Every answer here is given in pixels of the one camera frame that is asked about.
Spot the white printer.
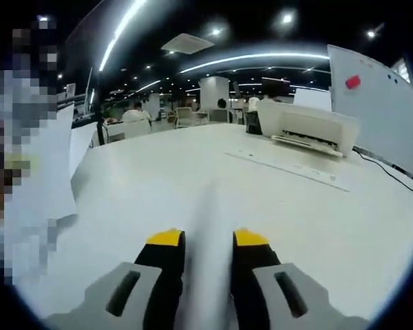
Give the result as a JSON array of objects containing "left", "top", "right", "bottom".
[{"left": 256, "top": 88, "right": 361, "bottom": 159}]

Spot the white paper sheet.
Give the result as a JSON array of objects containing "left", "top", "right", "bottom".
[{"left": 20, "top": 102, "right": 78, "bottom": 221}]

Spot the ceiling air conditioner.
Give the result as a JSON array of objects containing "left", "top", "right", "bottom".
[{"left": 160, "top": 33, "right": 216, "bottom": 56}]

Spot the whiteboard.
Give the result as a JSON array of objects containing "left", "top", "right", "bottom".
[{"left": 326, "top": 43, "right": 413, "bottom": 180}]

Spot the window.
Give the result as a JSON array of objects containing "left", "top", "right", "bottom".
[{"left": 389, "top": 57, "right": 413, "bottom": 85}]

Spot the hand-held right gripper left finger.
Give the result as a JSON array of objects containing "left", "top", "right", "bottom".
[{"left": 47, "top": 228, "right": 187, "bottom": 330}]

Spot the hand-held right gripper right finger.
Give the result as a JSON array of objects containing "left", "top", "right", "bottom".
[{"left": 231, "top": 227, "right": 369, "bottom": 330}]

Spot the white pillar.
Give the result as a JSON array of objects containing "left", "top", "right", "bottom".
[{"left": 198, "top": 76, "right": 230, "bottom": 113}]

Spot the long white ruler strip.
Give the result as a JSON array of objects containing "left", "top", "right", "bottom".
[{"left": 223, "top": 149, "right": 351, "bottom": 193}]

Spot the black printer cable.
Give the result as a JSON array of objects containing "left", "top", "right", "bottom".
[{"left": 352, "top": 146, "right": 413, "bottom": 203}]

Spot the black tripod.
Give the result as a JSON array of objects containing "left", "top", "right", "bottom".
[{"left": 85, "top": 67, "right": 107, "bottom": 147}]

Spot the white cloth sheet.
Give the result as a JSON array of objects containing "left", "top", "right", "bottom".
[{"left": 180, "top": 178, "right": 235, "bottom": 330}]

